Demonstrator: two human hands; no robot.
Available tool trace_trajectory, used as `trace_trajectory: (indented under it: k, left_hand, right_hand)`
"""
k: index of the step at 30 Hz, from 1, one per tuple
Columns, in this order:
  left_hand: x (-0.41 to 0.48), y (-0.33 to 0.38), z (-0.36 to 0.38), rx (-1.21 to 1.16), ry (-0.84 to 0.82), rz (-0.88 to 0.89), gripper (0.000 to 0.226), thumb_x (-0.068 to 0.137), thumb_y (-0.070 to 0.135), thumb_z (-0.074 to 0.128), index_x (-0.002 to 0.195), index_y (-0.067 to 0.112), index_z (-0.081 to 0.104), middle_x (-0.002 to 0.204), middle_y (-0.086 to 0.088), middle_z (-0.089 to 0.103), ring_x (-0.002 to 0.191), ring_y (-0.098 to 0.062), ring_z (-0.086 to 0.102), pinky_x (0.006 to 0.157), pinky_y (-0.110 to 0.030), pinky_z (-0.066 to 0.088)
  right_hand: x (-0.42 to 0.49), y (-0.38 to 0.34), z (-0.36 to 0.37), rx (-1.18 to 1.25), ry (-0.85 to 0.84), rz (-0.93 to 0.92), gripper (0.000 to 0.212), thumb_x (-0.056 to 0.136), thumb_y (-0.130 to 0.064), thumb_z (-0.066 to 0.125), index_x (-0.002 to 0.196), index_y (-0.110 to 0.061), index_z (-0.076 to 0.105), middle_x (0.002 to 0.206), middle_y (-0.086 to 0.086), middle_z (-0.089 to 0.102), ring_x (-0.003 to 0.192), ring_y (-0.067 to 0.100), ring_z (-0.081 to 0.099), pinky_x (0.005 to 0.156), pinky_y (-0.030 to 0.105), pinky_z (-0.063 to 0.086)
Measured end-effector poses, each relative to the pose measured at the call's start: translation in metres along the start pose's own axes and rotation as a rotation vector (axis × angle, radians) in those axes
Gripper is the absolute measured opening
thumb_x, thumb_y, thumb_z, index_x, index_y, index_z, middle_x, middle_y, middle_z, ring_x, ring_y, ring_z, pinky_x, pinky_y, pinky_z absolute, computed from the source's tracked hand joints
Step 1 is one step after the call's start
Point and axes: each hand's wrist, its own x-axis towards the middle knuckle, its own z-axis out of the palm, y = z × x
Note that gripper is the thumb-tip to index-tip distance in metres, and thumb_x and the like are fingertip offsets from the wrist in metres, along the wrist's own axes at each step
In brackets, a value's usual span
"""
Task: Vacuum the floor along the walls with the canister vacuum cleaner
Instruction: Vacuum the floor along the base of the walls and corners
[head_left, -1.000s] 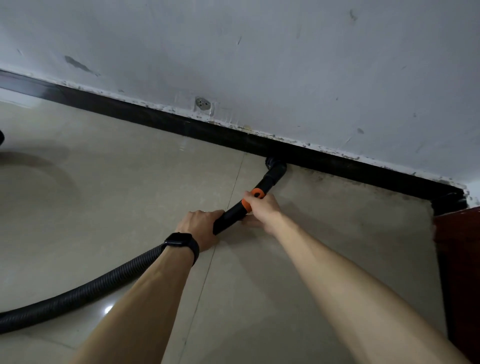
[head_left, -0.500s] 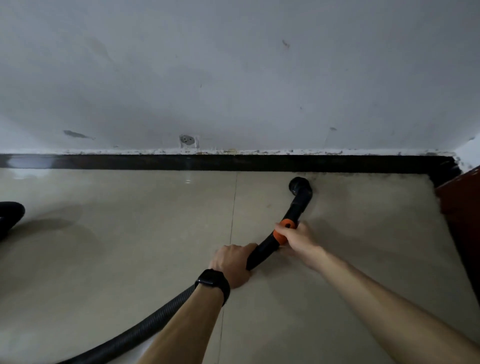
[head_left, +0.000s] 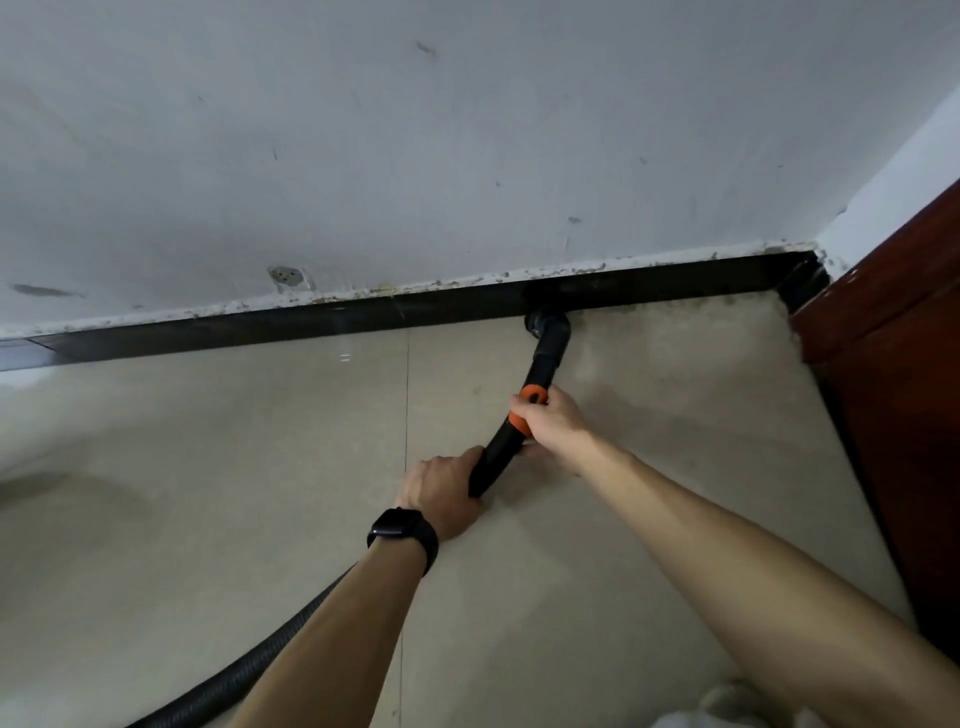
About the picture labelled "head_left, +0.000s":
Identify person's left hand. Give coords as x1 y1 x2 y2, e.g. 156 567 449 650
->
393 445 490 545

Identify person's right hand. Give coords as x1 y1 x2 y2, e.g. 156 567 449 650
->
507 385 603 478

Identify black vacuum hose with nozzle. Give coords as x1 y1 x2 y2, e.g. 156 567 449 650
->
125 305 574 728

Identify person's left forearm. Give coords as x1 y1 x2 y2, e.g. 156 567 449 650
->
228 539 433 728

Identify person's right forearm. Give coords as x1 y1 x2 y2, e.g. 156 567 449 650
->
577 442 960 728

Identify black smartwatch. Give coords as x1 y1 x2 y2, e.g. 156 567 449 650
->
365 506 441 578

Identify black baseboard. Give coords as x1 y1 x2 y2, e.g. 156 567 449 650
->
0 249 832 374

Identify white shoe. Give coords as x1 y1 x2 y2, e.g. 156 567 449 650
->
697 678 768 728

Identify dark red wooden furniture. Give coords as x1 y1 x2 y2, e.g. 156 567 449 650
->
791 176 960 667

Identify light grey trousers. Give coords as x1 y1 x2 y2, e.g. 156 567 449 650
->
650 703 830 728

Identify round grey wall outlet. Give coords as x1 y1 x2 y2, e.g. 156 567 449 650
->
267 263 317 296

